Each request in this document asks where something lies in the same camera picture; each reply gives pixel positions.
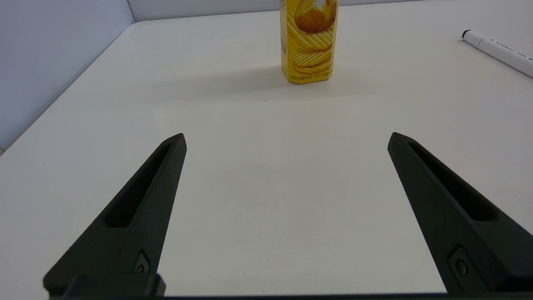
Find yellow potato chips box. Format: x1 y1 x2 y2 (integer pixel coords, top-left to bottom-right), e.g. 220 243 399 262
280 0 340 85

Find white marker with black cap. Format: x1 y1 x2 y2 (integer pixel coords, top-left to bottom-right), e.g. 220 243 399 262
461 29 533 79

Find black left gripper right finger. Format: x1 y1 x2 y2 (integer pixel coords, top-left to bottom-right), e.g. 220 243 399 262
387 132 533 294

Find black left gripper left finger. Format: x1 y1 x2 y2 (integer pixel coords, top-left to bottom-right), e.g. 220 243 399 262
43 133 187 297

